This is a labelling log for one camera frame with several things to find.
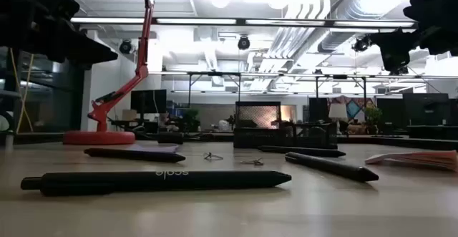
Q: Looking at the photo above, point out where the colourful patterned wall hanging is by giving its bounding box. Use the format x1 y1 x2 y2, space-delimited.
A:
327 95 376 120

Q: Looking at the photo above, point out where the black mesh desk organizer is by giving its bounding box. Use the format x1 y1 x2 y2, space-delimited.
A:
233 101 338 150

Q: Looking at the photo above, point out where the black ceiling track light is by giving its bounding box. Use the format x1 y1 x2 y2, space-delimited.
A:
237 35 251 51
352 35 374 53
119 39 135 55

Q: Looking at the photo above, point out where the yellow cable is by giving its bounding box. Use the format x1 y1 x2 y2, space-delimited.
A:
9 49 35 133

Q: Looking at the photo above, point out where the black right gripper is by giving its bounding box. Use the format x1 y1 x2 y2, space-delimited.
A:
368 0 458 73

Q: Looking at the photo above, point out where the red desk lamp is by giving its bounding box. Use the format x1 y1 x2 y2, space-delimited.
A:
62 0 159 146

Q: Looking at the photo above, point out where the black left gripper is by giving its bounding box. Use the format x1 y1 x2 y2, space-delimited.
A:
0 0 120 67

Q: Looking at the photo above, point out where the green potted plant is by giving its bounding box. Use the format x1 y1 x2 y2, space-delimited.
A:
364 106 383 135
184 107 201 133

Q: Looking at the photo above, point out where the black background gantry frame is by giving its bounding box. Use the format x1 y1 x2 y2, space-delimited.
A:
187 71 242 106
314 74 369 100

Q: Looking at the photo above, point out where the long overhead light bar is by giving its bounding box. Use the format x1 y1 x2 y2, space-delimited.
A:
70 16 418 29

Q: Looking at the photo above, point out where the purple sticky note pad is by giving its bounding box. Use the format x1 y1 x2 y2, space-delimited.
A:
123 143 180 155

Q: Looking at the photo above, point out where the pink sticky note pad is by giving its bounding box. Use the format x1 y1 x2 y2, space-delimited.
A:
364 150 458 173

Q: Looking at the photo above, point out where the black computer monitor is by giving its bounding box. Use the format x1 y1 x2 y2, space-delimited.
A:
402 92 450 127
308 97 328 123
130 89 167 115

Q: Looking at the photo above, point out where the brown cardboard box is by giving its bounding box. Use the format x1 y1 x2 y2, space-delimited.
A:
121 108 139 122

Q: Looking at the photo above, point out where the black lamp power cable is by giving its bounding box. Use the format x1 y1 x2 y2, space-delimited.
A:
107 117 215 145

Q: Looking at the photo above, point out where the black pen with scale print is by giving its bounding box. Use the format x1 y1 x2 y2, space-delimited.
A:
20 170 293 198

